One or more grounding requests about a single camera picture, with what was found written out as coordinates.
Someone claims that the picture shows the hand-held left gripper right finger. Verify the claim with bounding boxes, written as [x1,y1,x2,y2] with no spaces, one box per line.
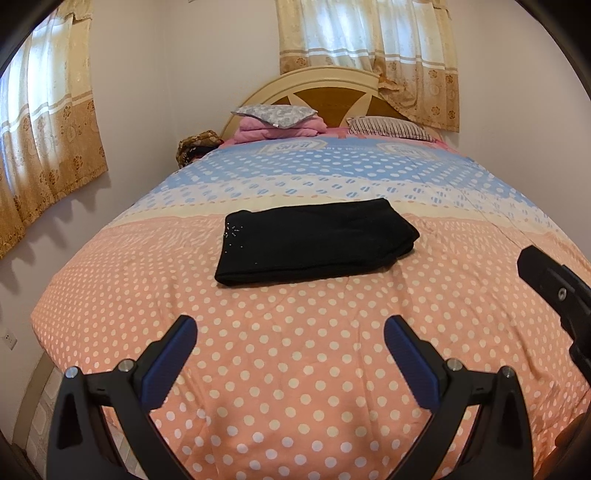
[384,315,548,480]

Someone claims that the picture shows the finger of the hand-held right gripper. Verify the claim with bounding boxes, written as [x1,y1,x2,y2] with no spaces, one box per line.
[517,246,591,384]

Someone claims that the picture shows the black pants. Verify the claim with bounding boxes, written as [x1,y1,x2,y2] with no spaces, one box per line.
[215,199,420,288]

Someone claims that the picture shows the cream wooden bed headboard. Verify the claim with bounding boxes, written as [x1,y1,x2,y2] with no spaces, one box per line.
[221,65,419,139]

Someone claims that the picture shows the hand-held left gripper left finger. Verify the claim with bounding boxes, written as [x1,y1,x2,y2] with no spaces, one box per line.
[46,315,199,480]

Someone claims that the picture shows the beige floral window curtain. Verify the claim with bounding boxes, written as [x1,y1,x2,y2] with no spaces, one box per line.
[0,0,109,259]
[276,0,461,132]

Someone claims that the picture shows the striped pillow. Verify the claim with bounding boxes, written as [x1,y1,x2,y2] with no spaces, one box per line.
[346,116,437,141]

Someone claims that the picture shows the grey patterned pillow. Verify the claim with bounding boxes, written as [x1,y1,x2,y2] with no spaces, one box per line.
[231,104,318,127]

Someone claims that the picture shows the brown patterned bag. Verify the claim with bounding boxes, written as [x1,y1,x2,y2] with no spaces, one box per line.
[177,130,221,168]

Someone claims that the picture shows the pink folded blanket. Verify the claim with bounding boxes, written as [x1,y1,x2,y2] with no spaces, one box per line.
[229,115,328,145]

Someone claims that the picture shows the polka dot bedspread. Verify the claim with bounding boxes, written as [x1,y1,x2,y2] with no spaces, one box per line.
[30,127,591,480]

